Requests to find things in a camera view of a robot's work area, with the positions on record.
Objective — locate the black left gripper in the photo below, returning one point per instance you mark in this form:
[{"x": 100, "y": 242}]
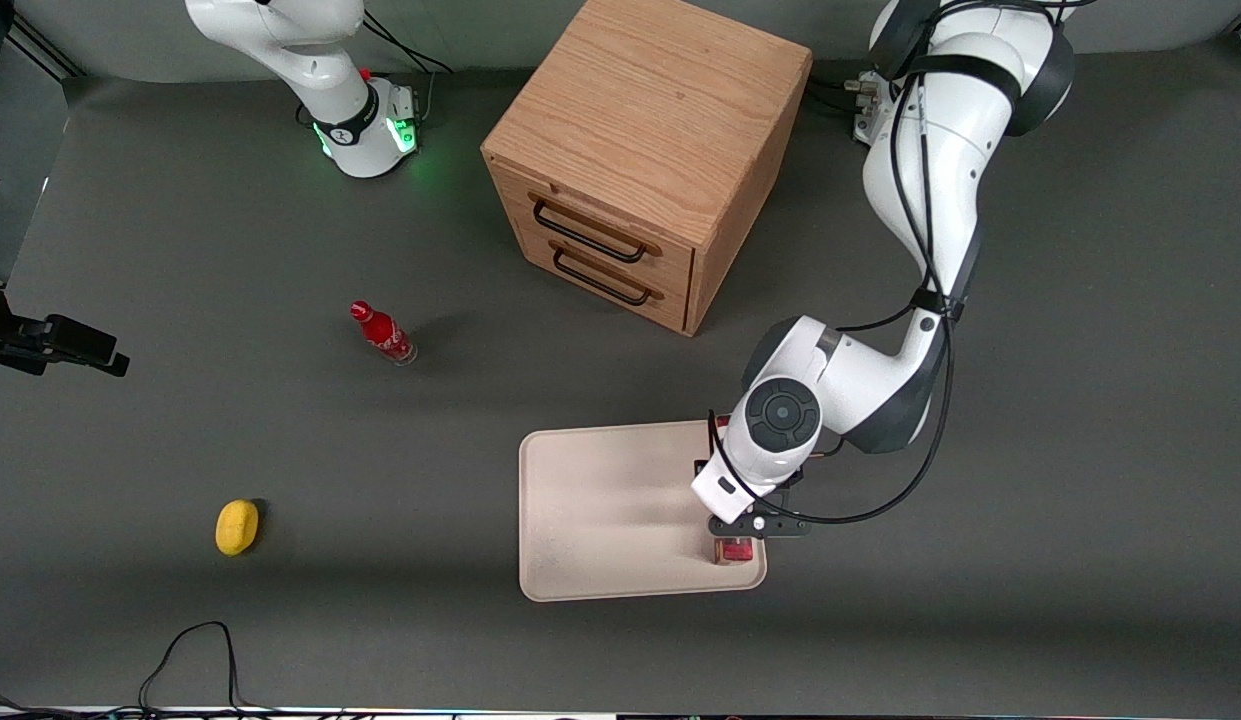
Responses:
[{"x": 795, "y": 479}]

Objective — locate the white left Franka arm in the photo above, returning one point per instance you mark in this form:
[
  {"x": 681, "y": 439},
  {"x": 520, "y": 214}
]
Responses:
[{"x": 930, "y": 180}]

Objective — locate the beige plastic tray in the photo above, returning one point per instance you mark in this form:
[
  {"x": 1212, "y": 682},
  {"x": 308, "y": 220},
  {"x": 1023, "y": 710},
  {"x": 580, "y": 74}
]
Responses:
[{"x": 600, "y": 510}]

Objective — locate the yellow lemon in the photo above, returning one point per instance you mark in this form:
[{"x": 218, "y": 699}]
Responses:
[{"x": 237, "y": 527}]

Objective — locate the wooden drawer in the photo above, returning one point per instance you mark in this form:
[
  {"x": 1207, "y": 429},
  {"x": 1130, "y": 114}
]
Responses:
[
  {"x": 670, "y": 308},
  {"x": 670, "y": 265}
]

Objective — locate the red cola bottle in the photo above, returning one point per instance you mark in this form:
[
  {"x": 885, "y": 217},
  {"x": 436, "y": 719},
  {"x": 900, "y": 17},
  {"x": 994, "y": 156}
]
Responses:
[{"x": 382, "y": 333}]

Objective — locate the wooden drawer cabinet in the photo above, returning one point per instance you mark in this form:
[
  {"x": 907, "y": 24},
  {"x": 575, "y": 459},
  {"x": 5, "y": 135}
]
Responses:
[{"x": 650, "y": 100}]

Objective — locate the black frame strut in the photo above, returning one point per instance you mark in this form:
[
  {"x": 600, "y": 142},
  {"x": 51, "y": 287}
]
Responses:
[{"x": 45, "y": 52}]

